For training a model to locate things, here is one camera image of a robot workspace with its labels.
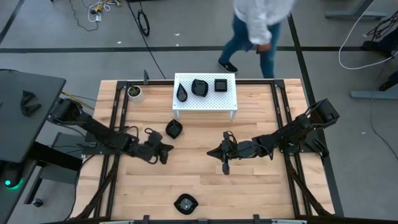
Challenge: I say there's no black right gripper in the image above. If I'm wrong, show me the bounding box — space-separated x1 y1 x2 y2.
207 132 259 175

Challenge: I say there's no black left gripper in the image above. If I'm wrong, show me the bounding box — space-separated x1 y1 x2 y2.
135 130 174 165

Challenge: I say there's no black teardrop mini plate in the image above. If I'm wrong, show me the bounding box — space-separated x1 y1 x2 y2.
176 82 188 103

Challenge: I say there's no black square mini plate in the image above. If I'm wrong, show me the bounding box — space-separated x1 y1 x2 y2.
214 78 228 93

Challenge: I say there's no black leaf-shaped mini plate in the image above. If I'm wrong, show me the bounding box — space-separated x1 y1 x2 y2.
191 78 210 98
165 119 183 139
174 192 199 215

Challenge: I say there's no white perforated metal riser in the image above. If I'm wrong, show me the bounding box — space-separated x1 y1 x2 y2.
172 72 239 121

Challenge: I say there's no white pot with succulent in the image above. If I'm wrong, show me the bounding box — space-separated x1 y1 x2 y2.
126 84 146 105

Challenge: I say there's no grey metal stand base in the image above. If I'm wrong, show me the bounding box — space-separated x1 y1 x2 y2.
24 132 86 205

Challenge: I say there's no black desk crossbar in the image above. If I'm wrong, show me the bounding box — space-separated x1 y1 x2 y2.
29 141 84 172

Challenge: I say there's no dark grey desk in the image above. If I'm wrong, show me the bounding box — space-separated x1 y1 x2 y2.
0 68 67 224

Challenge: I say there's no person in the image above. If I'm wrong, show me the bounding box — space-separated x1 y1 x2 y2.
217 0 296 79

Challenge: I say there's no black triangular part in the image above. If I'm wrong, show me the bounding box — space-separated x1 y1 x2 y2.
19 103 42 118
20 90 37 107

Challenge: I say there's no round black device with light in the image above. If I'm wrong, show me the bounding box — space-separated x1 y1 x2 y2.
2 169 25 192

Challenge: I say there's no grey desk foot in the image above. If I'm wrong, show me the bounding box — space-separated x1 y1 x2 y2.
325 0 388 19
349 90 398 100

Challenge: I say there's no person's leg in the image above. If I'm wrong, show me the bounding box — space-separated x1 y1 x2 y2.
363 29 398 57
378 70 398 92

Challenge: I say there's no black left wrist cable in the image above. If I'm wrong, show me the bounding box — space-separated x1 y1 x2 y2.
123 126 164 165

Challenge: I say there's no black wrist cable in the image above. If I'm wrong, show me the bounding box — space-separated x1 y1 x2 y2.
223 132 274 161
123 126 164 165

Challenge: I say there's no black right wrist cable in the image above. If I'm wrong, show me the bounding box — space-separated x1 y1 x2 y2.
223 132 274 161

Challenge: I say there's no black aluminium table frame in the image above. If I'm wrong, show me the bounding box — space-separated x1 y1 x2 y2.
70 79 345 224

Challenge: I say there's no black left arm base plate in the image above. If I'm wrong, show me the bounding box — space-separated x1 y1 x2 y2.
81 130 125 156

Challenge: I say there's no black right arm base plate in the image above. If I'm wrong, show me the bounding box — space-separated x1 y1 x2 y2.
276 129 327 155

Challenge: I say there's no long black floor cable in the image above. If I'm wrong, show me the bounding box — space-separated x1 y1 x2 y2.
126 0 167 79

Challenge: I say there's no yellow floor cable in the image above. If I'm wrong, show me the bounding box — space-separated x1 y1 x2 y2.
61 90 95 111

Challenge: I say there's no black coiled cable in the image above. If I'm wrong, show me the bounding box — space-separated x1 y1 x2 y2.
137 9 150 37

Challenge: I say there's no thin black floor cable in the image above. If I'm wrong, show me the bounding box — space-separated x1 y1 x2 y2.
68 0 100 32

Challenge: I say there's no white and yellow cable bundle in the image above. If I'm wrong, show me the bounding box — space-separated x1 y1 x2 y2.
88 0 123 15

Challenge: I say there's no white floor cable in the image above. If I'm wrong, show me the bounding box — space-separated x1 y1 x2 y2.
338 0 398 70

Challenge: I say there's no black cable bundle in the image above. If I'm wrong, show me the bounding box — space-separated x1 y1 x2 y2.
366 11 398 40

